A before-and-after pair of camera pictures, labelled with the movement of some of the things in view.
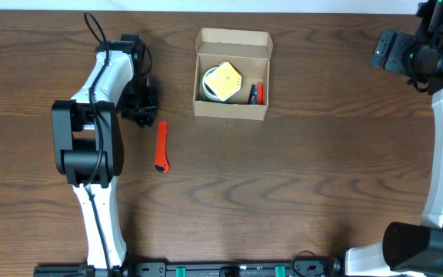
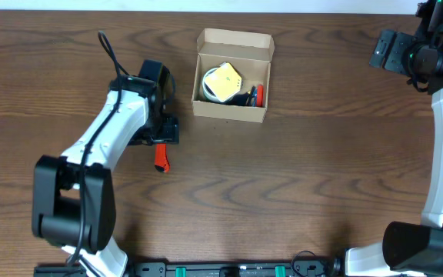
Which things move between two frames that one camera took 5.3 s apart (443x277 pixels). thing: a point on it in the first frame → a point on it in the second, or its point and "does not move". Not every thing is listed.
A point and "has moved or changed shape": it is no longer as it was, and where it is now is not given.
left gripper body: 141,103 → 168,132
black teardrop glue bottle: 144,120 has moved or changed shape
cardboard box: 250,51 does not move
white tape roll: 208,92 does not move
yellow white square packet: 224,81 does not move
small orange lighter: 260,93 does not move
